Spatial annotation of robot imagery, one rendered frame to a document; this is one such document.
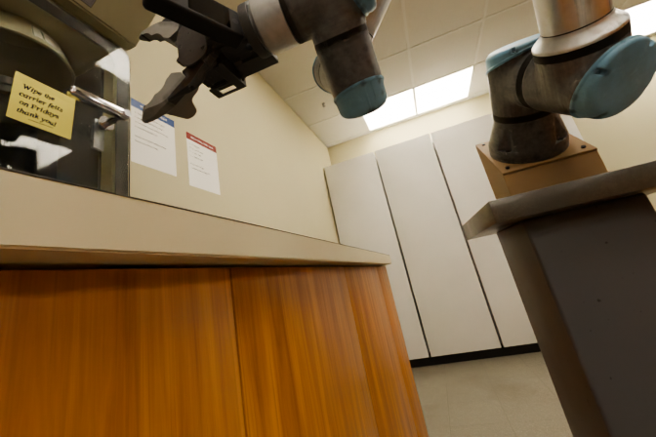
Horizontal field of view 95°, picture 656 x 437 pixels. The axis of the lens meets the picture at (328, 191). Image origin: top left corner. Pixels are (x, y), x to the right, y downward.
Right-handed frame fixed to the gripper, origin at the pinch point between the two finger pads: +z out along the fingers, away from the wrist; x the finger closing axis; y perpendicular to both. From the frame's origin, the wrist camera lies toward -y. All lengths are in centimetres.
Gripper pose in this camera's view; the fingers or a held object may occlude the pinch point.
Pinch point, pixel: (136, 75)
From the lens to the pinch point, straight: 55.2
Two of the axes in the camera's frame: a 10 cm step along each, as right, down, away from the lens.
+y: 3.2, 2.1, 9.2
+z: -9.2, 2.8, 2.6
